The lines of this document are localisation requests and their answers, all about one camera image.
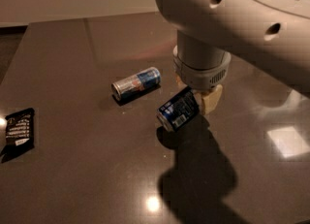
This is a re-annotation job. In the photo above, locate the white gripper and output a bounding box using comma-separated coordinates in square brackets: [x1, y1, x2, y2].
[173, 46, 232, 115]

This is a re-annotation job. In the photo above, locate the blue pepsi can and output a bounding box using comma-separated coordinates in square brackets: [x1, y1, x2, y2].
[157, 86, 200, 132]

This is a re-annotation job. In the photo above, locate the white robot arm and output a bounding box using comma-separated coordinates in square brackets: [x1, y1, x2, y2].
[155, 0, 310, 114]

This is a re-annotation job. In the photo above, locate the silver blue red bull can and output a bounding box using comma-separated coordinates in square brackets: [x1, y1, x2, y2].
[111, 67, 161, 101]

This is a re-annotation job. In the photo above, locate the black snack packet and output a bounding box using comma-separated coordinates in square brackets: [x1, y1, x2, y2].
[5, 108, 35, 146]

